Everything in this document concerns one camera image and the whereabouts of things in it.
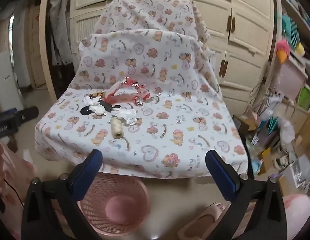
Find beige wooden arched frame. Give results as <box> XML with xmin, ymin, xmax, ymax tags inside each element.
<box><xmin>38</xmin><ymin>0</ymin><xmax>58</xmax><ymax>103</ymax></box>

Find pink plastic mesh basket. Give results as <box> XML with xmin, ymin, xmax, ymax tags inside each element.
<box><xmin>53</xmin><ymin>172</ymin><xmax>150</xmax><ymax>240</ymax></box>

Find teal garment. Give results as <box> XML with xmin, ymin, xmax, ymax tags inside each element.
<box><xmin>281</xmin><ymin>15</ymin><xmax>299</xmax><ymax>43</ymax></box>

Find pile of boxes and bags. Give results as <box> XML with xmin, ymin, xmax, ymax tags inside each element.
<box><xmin>232</xmin><ymin>90</ymin><xmax>310</xmax><ymax>188</ymax></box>

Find red plastic bag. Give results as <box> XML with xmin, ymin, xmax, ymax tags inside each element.
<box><xmin>105</xmin><ymin>79</ymin><xmax>152</xmax><ymax>105</ymax></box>

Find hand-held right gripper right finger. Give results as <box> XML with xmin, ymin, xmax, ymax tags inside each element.
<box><xmin>205</xmin><ymin>150</ymin><xmax>288</xmax><ymax>240</ymax></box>

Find pink slipper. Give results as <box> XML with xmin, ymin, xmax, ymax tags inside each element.
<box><xmin>180</xmin><ymin>204</ymin><xmax>224</xmax><ymax>233</ymax></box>

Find beige thread spool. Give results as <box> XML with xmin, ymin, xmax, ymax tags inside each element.
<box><xmin>110</xmin><ymin>118</ymin><xmax>123</xmax><ymax>139</ymax></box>

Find white appliance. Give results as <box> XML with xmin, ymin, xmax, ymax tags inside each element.
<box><xmin>0</xmin><ymin>50</ymin><xmax>24</xmax><ymax>110</ymax></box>

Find cluttered shelf unit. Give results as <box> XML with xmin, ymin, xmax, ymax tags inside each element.
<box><xmin>278</xmin><ymin>0</ymin><xmax>310</xmax><ymax>120</ymax></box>

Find person's pink pajama leg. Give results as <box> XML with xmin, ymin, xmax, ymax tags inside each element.
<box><xmin>283</xmin><ymin>194</ymin><xmax>310</xmax><ymax>240</ymax></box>
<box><xmin>0</xmin><ymin>140</ymin><xmax>38</xmax><ymax>230</ymax></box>

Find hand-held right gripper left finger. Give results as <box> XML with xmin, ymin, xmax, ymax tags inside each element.
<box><xmin>21</xmin><ymin>149</ymin><xmax>103</xmax><ymax>240</ymax></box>

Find bear printed blanket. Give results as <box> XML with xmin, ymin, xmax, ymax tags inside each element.
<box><xmin>35</xmin><ymin>0</ymin><xmax>248</xmax><ymax>179</ymax></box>

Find clear small plastic wrapper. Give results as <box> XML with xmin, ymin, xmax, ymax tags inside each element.
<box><xmin>145</xmin><ymin>92</ymin><xmax>161</xmax><ymax>103</ymax></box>

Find white sneaker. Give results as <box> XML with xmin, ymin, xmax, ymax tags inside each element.
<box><xmin>275</xmin><ymin>155</ymin><xmax>296</xmax><ymax>170</ymax></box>

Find hanging grey clothes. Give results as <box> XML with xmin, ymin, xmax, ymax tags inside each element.
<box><xmin>48</xmin><ymin>0</ymin><xmax>75</xmax><ymax>67</ymax></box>

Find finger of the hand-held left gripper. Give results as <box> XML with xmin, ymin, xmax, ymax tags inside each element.
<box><xmin>17</xmin><ymin>106</ymin><xmax>39</xmax><ymax>127</ymax></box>

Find cream wooden wardrobe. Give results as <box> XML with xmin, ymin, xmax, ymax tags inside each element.
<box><xmin>70</xmin><ymin>0</ymin><xmax>274</xmax><ymax>110</ymax></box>

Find pink plush toy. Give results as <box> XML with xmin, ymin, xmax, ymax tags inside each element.
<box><xmin>275</xmin><ymin>39</ymin><xmax>291</xmax><ymax>64</ymax></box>

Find black plastic spoon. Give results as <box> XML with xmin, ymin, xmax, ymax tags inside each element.
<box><xmin>80</xmin><ymin>100</ymin><xmax>122</xmax><ymax>115</ymax></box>

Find white tissue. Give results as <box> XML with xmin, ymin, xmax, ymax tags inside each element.
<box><xmin>82</xmin><ymin>95</ymin><xmax>107</xmax><ymax>117</ymax></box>
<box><xmin>112</xmin><ymin>109</ymin><xmax>137</xmax><ymax>125</ymax></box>

